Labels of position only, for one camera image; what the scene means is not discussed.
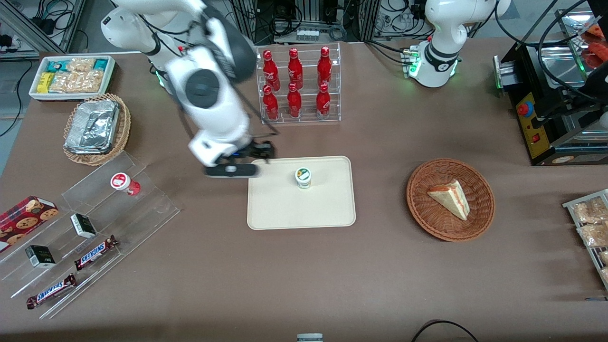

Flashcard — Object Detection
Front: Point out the snickers chocolate bar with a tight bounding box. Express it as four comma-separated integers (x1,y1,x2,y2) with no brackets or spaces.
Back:
74,235,119,271
26,274,77,310

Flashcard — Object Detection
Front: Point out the black looped cable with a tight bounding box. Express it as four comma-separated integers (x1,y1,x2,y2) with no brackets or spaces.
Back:
411,320,480,342

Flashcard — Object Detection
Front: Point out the red-lid yogurt cup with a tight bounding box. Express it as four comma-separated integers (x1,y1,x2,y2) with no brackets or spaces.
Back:
110,172,142,197

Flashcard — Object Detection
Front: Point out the beige plastic tray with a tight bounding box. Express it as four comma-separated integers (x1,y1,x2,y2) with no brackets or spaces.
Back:
247,156,356,230

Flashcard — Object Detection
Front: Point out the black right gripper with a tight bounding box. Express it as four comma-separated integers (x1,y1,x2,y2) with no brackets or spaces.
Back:
232,141,276,166

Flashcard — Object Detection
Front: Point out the large clear cracker bag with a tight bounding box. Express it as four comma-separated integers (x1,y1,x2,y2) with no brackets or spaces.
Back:
49,70,105,94

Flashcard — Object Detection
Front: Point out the white plastic snack bin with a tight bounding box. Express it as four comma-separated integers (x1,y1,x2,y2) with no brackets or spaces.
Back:
29,55,116,102

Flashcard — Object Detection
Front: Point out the red food packet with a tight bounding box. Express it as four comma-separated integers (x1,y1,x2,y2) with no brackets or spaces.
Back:
581,25,608,70

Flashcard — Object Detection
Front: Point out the clear acrylic stepped display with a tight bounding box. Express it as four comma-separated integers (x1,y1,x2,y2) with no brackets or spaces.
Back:
0,151,181,320

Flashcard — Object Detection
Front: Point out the black sealing machine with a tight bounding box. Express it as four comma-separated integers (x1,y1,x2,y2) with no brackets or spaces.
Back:
493,9,608,167

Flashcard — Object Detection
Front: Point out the clear acrylic bottle rack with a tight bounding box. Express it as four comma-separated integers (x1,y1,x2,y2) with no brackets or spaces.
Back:
256,42,342,125

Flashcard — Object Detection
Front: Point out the small black box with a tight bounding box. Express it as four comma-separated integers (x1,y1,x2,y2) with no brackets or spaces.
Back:
25,245,57,269
70,214,98,239

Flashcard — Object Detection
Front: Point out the light oval wicker basket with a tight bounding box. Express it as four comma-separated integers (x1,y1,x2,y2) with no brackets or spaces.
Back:
63,93,132,166

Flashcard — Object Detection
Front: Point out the wrapped triangle sandwich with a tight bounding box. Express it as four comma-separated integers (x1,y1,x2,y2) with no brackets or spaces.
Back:
427,180,471,221

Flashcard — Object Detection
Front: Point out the red cola bottle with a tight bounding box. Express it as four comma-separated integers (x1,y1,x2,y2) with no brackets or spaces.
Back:
263,50,281,92
287,83,303,119
317,46,333,88
316,83,332,118
287,47,304,90
262,85,280,121

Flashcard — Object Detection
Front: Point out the silver foil tray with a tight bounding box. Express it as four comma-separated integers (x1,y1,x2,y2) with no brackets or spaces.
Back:
65,99,120,155

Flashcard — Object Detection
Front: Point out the small clear cracker bag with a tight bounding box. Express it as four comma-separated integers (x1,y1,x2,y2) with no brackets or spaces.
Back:
68,57,96,73

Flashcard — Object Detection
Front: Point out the brown round wicker basket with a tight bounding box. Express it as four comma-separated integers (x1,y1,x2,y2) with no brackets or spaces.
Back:
407,158,496,242

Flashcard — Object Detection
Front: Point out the red plaid cookie box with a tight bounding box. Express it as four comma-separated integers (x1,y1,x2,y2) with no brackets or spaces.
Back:
0,196,59,253

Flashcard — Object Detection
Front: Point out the yellow snack packet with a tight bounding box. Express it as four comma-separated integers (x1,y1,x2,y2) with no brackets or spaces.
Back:
37,72,56,94

